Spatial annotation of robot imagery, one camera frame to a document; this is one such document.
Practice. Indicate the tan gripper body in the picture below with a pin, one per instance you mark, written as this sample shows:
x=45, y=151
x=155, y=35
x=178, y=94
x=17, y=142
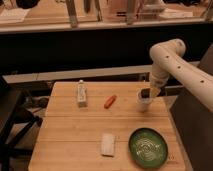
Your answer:
x=154, y=91

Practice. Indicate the black eraser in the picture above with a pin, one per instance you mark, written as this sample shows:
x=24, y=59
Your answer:
x=145, y=93

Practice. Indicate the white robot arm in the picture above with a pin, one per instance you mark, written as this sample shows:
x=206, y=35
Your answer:
x=168, y=60

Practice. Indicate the white ceramic cup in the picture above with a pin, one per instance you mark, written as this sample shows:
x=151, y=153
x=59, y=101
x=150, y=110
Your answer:
x=143, y=103

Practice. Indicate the green round plate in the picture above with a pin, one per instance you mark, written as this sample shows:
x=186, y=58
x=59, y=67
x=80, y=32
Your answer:
x=148, y=148

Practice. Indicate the white glue tube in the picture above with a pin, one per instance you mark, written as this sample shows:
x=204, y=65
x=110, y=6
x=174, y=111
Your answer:
x=81, y=94

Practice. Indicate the black chair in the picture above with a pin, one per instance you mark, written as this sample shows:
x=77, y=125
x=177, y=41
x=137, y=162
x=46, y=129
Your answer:
x=11, y=113

